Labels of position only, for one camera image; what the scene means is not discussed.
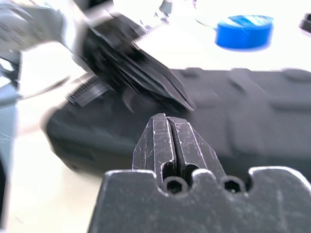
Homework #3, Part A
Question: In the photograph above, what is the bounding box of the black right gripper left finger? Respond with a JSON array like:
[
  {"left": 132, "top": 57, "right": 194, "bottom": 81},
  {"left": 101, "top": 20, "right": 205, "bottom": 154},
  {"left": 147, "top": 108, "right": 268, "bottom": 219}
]
[{"left": 132, "top": 113, "right": 176, "bottom": 174}]

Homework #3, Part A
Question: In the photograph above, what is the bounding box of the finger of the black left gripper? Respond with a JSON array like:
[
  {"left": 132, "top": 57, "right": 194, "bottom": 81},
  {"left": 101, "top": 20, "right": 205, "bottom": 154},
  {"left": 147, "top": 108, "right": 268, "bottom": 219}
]
[
  {"left": 125, "top": 48, "right": 197, "bottom": 112},
  {"left": 113, "top": 69, "right": 193, "bottom": 112}
]

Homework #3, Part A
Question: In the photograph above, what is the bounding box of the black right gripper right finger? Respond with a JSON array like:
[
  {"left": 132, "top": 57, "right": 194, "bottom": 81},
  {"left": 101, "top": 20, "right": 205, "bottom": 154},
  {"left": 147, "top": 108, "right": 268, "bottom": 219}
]
[{"left": 170, "top": 117, "right": 228, "bottom": 179}]

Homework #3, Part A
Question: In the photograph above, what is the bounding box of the black plastic tool case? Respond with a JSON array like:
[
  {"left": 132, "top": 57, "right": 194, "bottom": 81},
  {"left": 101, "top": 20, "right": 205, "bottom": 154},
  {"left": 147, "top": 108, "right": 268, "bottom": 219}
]
[{"left": 46, "top": 67, "right": 311, "bottom": 178}]

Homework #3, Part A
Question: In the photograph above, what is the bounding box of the blue tape roll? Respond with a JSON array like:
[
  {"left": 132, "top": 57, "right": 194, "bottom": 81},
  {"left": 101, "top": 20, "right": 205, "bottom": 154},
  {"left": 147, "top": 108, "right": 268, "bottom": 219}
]
[{"left": 215, "top": 15, "right": 275, "bottom": 51}]

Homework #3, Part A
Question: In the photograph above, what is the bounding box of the small black block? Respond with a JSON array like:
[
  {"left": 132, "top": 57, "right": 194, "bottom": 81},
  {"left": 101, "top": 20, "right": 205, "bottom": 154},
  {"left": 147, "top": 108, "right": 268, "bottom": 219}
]
[{"left": 299, "top": 12, "right": 311, "bottom": 37}]

